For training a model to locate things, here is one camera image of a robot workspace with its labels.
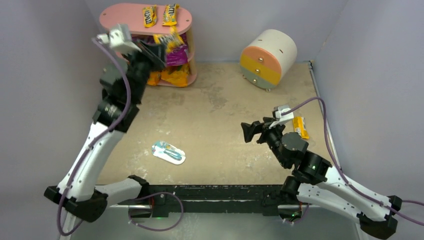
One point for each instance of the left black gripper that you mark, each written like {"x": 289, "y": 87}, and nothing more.
{"x": 147, "y": 52}

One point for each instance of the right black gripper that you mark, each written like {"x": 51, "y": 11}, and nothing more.
{"x": 261, "y": 129}

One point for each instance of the purple grape candy bag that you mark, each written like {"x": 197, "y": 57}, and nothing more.
{"x": 180, "y": 55}

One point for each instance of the orange gummy candy bag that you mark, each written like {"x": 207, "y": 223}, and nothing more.
{"x": 177, "y": 75}
{"x": 154, "y": 78}

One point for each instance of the yellow M&M bag bottom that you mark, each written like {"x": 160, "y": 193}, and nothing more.
{"x": 170, "y": 15}

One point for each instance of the yellow m&m bag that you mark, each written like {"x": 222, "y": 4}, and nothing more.
{"x": 170, "y": 15}
{"x": 149, "y": 16}
{"x": 171, "y": 41}

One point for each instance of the yellow M&M bag top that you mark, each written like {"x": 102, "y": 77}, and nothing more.
{"x": 149, "y": 16}

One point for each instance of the small yellow candy packet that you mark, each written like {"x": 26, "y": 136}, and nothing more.
{"x": 300, "y": 127}

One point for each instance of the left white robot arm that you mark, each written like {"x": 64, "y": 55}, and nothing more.
{"x": 123, "y": 84}

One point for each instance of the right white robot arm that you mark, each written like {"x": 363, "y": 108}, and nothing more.
{"x": 317, "y": 181}

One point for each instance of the pink three-tier shelf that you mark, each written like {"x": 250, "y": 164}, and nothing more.
{"x": 131, "y": 15}

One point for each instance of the round pastel drawer cabinet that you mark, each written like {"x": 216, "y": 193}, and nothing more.
{"x": 266, "y": 60}

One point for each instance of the blue toy blister pack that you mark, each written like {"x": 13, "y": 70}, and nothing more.
{"x": 168, "y": 152}

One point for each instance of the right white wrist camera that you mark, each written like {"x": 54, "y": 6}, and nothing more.
{"x": 281, "y": 115}

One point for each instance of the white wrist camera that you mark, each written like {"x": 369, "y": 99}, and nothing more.
{"x": 119, "y": 39}
{"x": 281, "y": 115}

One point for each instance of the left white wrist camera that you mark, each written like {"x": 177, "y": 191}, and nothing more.
{"x": 119, "y": 39}

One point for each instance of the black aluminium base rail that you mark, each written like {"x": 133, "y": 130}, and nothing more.
{"x": 268, "y": 200}

